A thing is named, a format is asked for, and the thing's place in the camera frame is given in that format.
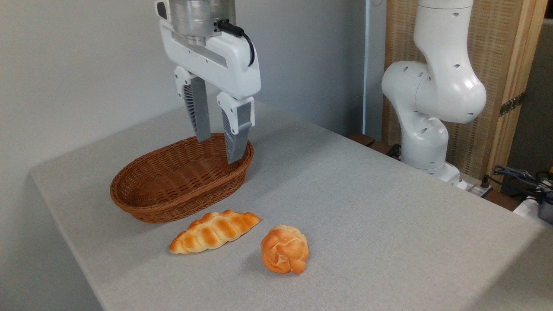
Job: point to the woven bamboo folding screen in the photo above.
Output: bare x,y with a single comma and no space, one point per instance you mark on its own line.
497,52

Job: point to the white vertical wall trim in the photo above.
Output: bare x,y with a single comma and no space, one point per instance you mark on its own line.
373,65

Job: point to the long braided bread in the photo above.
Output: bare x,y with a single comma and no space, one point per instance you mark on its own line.
214,231

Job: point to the round knotted bread roll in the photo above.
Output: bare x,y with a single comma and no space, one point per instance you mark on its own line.
285,250

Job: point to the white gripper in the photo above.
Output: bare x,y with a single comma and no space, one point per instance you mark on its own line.
216,65

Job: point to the brass screen hinge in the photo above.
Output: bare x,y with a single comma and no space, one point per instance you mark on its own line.
512,104

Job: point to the brown wicker basket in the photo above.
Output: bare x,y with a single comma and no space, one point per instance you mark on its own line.
164,185

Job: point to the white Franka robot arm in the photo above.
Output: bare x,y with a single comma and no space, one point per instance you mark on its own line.
436,86

